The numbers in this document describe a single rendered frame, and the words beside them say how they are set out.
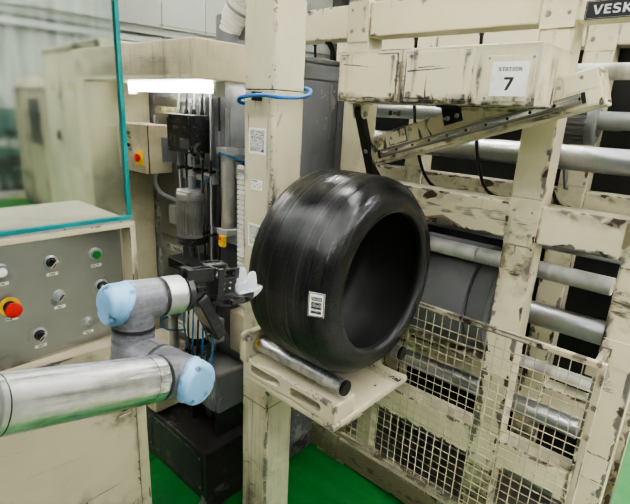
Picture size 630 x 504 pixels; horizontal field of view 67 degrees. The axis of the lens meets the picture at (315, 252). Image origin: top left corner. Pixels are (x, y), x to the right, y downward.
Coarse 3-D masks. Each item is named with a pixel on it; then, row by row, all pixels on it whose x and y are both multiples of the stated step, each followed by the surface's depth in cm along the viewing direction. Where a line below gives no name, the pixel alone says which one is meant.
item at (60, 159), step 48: (0, 0) 106; (48, 0) 113; (96, 0) 120; (0, 48) 108; (48, 48) 115; (96, 48) 123; (0, 96) 110; (48, 96) 117; (96, 96) 126; (0, 144) 112; (48, 144) 120; (96, 144) 128; (0, 192) 114; (48, 192) 122; (96, 192) 131
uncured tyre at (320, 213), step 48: (288, 192) 124; (336, 192) 116; (384, 192) 119; (288, 240) 115; (336, 240) 110; (384, 240) 157; (288, 288) 113; (336, 288) 111; (384, 288) 157; (288, 336) 120; (336, 336) 116; (384, 336) 138
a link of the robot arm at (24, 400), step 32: (160, 352) 81; (0, 384) 54; (32, 384) 57; (64, 384) 60; (96, 384) 63; (128, 384) 68; (160, 384) 73; (192, 384) 76; (0, 416) 52; (32, 416) 56; (64, 416) 60
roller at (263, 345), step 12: (264, 348) 143; (276, 348) 141; (276, 360) 141; (288, 360) 136; (300, 360) 135; (300, 372) 134; (312, 372) 131; (324, 372) 129; (324, 384) 128; (336, 384) 125; (348, 384) 126
